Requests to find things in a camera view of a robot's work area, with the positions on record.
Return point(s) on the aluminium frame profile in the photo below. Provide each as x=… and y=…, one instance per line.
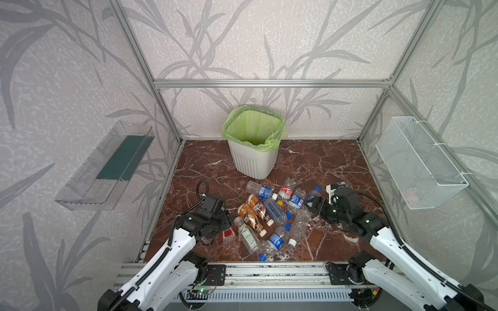
x=358, y=65

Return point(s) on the clear square bottle white cap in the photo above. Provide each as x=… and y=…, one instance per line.
x=247, y=236

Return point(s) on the white plastic trash bin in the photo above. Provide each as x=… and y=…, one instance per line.
x=253, y=163

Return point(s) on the soda water bottle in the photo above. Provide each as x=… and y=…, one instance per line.
x=278, y=215

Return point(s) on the green circuit board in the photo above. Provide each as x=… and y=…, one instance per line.
x=201, y=293

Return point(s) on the clear bottle blue label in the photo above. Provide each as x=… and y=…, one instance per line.
x=296, y=202

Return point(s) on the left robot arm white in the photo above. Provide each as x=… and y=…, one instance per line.
x=175, y=266

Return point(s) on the brown Nescafe bottle upper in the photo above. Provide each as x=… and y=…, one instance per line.
x=258, y=207

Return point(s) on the clear bottle red label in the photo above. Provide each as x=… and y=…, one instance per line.
x=286, y=191

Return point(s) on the brown Nescafe bottle lower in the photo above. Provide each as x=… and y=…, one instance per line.
x=250, y=218

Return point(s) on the water bottle blue cap lower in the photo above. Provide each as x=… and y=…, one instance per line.
x=275, y=243

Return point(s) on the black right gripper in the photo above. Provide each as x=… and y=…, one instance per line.
x=318, y=206

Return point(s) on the Pepsi bottle blue cap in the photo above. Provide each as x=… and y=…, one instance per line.
x=316, y=192

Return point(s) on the clear acrylic wall shelf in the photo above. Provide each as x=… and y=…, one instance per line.
x=102, y=179

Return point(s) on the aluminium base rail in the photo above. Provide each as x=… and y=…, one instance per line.
x=278, y=282

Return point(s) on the white wire mesh basket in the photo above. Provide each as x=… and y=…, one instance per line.
x=422, y=171

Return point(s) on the green bin liner bag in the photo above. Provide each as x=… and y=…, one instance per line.
x=256, y=127

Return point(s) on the brown nescafe bottle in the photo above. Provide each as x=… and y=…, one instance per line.
x=258, y=207
x=250, y=218

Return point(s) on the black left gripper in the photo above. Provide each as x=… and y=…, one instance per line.
x=224, y=221

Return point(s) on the crushed clear bottle white cap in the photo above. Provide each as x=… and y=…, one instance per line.
x=299, y=227

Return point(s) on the small water bottle white cap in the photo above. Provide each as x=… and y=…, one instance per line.
x=261, y=191

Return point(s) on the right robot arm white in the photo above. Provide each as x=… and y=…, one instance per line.
x=408, y=277

